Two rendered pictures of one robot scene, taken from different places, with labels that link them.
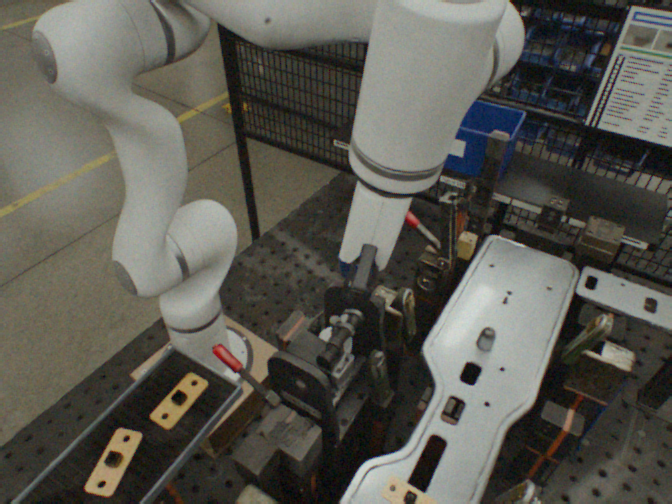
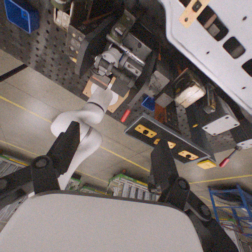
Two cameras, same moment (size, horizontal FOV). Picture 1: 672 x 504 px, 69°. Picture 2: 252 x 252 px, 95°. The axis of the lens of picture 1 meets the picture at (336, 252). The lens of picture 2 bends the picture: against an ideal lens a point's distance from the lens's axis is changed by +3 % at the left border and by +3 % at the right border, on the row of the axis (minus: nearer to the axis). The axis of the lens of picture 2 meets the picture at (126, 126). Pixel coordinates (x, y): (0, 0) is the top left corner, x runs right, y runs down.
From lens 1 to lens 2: 0.53 m
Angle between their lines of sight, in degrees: 57
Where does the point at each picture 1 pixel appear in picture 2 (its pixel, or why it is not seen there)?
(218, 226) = (64, 127)
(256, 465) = (169, 100)
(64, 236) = not seen: hidden behind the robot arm
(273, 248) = (41, 66)
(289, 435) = (156, 85)
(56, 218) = not seen: hidden behind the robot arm
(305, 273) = (47, 49)
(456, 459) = not seen: outside the picture
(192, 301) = (95, 117)
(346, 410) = (133, 43)
